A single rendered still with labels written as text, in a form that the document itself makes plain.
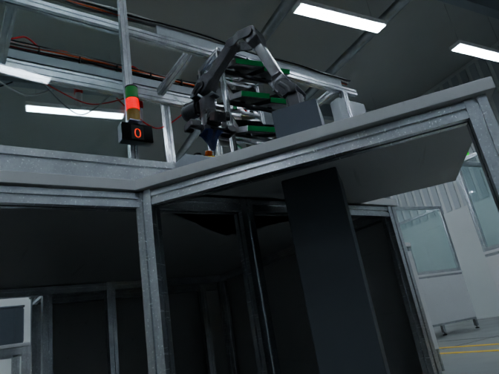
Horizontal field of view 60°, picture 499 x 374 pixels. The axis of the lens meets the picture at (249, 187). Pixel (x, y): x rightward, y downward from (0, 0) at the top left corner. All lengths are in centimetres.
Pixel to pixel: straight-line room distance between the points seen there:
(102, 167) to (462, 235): 1049
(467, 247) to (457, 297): 376
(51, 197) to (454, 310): 690
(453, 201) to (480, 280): 190
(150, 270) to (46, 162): 39
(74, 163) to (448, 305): 671
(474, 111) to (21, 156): 107
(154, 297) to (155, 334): 9
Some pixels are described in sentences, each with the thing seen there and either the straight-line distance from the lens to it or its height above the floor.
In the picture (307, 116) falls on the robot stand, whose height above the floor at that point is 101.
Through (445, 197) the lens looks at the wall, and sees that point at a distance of 1152.
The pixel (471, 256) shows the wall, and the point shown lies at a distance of 1125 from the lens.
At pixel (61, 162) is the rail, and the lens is 122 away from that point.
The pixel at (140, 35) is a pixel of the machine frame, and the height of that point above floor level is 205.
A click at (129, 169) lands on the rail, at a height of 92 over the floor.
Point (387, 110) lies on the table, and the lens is 102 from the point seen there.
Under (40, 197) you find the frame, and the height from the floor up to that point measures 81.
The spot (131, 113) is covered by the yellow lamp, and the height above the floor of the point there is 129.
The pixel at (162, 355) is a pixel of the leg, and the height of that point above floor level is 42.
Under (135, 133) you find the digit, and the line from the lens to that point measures 166.
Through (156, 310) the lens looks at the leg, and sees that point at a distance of 109.
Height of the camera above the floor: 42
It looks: 19 degrees up
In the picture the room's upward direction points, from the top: 10 degrees counter-clockwise
